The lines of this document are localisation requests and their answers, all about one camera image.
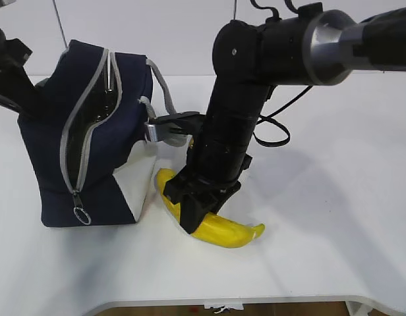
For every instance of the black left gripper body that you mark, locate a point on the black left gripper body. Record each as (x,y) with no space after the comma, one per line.
(13,56)

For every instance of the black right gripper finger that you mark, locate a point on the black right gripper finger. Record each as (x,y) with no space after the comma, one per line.
(194,207)
(221,196)

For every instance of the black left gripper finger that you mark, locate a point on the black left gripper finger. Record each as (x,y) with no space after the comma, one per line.
(18,94)

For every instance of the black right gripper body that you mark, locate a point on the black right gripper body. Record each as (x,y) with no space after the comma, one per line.
(214,163)

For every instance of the yellow banana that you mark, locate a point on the yellow banana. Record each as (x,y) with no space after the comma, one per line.
(214,229)

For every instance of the navy blue lunch bag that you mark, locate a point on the navy blue lunch bag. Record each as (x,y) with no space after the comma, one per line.
(91,158)

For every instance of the yellow pear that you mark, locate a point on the yellow pear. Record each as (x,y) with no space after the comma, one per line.
(191,143)

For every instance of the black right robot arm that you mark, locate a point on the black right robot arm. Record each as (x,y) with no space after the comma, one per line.
(316,48)

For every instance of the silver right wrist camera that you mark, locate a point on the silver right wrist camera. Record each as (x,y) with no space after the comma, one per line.
(175,128)

